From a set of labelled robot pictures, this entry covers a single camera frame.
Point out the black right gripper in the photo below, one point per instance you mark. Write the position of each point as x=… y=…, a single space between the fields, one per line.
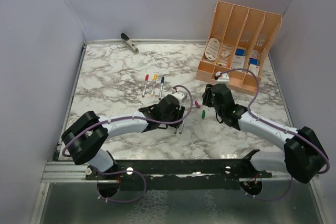
x=207 y=95

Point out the orange desk organizer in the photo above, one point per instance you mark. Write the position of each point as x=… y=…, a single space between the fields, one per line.
x=237 y=26

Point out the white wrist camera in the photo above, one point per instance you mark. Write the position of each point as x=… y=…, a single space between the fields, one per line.
x=181 y=96
x=221 y=78

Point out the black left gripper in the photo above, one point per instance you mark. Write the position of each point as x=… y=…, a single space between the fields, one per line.
x=179 y=112

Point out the red-tipped white pen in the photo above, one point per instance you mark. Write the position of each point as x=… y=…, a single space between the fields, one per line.
x=145 y=87

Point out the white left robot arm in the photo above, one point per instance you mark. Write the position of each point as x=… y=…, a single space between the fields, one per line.
x=90 y=131

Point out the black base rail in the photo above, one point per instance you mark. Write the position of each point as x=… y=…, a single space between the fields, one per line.
x=178 y=174

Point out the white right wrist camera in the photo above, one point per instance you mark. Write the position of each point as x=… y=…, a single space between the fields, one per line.
x=221 y=78

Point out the grey black stapler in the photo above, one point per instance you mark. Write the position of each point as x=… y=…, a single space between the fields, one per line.
x=129 y=43

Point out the purple-tipped white pen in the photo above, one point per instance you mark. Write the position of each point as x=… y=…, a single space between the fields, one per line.
x=161 y=90

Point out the blue white box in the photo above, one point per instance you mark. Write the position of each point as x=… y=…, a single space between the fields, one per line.
x=240 y=52

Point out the white paper box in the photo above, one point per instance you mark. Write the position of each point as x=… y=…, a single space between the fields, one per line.
x=238 y=62

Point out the magenta-tipped white pen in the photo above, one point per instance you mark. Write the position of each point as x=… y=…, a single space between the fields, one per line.
x=181 y=127

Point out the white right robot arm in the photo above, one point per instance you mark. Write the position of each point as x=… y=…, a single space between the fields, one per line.
x=302 y=155

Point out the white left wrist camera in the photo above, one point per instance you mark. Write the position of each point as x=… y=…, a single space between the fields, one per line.
x=181 y=96

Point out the orange-tipped white pen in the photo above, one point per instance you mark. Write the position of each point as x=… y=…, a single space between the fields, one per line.
x=153 y=88

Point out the white oval perforated plate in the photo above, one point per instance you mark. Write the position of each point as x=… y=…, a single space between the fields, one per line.
x=212 y=49

